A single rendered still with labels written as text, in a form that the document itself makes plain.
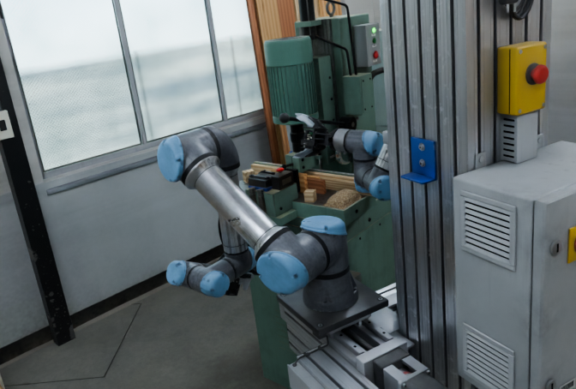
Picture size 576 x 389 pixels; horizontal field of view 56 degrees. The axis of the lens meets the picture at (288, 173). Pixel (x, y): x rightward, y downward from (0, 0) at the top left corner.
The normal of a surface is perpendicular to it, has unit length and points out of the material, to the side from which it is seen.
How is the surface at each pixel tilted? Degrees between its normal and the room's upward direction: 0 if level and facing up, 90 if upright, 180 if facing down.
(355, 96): 90
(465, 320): 90
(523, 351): 90
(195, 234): 90
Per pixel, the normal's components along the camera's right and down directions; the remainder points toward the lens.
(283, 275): -0.54, 0.38
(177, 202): 0.70, 0.14
